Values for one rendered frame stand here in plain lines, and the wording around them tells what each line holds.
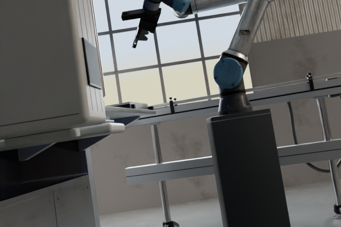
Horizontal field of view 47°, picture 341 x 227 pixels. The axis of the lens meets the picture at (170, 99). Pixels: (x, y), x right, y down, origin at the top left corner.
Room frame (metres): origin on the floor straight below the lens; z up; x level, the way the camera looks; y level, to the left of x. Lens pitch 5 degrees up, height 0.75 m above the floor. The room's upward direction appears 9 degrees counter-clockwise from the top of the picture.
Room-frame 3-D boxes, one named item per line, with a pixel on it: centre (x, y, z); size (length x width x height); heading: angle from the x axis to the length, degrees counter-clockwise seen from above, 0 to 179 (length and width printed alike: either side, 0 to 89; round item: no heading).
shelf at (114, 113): (1.75, 0.40, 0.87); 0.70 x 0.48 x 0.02; 167
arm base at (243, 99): (1.74, -0.28, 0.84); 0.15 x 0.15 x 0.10
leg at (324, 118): (2.58, -0.97, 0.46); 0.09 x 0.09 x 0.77; 77
